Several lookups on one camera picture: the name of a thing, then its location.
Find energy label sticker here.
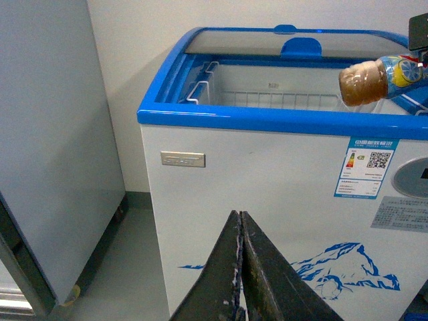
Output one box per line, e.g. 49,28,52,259
334,137,399,199

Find white upright fridge cabinet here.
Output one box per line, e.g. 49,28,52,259
1,1,125,320

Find white wire freezer basket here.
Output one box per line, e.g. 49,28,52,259
182,62,427,116

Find translucent fridge caster wheel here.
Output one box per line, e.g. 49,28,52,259
62,284,81,307

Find blue plastic crate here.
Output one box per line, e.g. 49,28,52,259
399,306,428,321

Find grey instruction sticker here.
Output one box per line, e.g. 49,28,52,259
371,196,427,233

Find iced tea bottle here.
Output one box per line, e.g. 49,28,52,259
338,53,427,107

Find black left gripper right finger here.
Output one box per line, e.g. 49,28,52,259
240,211,342,320

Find sliding glass freezer lid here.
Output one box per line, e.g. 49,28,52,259
185,29,408,60

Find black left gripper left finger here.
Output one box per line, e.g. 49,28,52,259
171,211,241,321

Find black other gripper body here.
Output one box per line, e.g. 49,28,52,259
408,13,428,51

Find white chest freezer blue rim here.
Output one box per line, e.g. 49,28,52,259
137,25,427,320

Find silver brand nameplate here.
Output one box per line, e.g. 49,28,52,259
160,151,206,168

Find grey oval control panel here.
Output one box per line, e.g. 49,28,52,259
392,157,427,199

